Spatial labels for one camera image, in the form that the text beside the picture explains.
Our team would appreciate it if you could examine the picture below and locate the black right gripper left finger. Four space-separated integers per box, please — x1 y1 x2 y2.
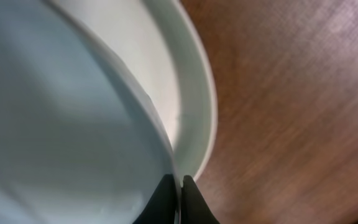
133 174 177 224

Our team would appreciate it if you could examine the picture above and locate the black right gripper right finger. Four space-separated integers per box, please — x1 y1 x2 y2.
181 175 219 224

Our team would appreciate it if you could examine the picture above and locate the light blue plate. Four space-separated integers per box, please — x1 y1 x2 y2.
0 1 180 223

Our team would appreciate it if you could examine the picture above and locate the white plate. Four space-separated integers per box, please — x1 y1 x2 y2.
56 0 218 179

